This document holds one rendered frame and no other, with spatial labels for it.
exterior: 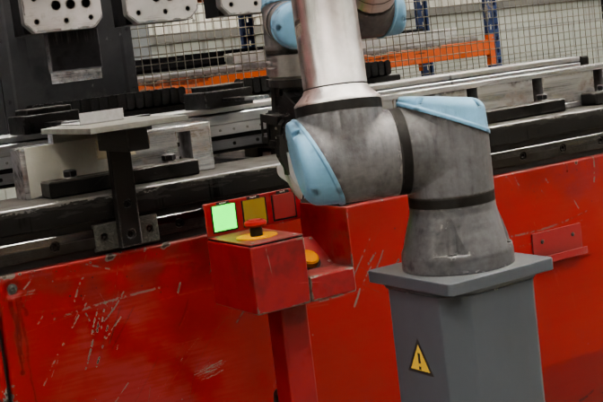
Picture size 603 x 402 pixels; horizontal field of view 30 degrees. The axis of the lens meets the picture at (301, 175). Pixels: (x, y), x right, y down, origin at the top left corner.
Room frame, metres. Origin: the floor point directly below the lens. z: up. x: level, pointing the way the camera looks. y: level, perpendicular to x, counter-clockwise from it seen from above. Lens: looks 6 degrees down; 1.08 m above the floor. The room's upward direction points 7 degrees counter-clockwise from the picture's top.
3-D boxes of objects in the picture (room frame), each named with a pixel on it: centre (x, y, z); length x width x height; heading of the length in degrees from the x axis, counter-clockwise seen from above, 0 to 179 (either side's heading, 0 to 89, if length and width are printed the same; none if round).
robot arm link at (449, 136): (1.50, -0.19, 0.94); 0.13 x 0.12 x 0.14; 98
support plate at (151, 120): (2.02, 0.33, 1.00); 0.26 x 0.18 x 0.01; 30
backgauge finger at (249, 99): (2.48, 0.13, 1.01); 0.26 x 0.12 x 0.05; 30
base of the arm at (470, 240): (1.50, -0.20, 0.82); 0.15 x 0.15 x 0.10
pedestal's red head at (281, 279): (1.95, 0.05, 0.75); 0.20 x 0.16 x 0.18; 121
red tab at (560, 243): (2.52, -0.57, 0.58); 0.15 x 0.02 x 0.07; 120
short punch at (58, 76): (2.15, 0.40, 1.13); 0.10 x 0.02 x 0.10; 120
